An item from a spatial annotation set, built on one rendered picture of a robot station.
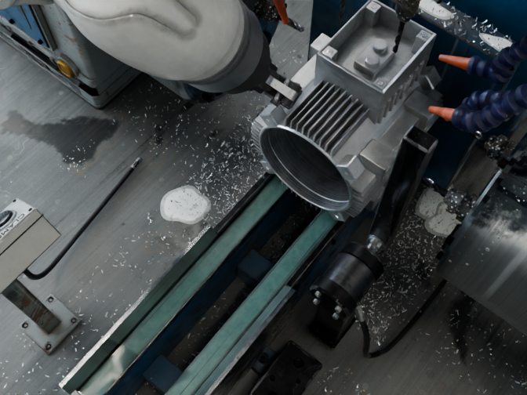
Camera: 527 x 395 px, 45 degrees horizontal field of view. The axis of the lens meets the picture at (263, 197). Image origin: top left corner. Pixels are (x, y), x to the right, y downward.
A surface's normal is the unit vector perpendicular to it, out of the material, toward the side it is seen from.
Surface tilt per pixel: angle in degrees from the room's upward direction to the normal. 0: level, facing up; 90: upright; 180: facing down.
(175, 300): 0
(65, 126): 0
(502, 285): 73
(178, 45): 95
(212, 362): 0
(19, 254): 54
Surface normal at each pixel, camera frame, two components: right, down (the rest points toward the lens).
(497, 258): -0.55, 0.40
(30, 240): 0.63, 0.18
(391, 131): 0.00, -0.45
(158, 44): 0.38, 0.87
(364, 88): -0.63, 0.69
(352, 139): 0.41, -0.09
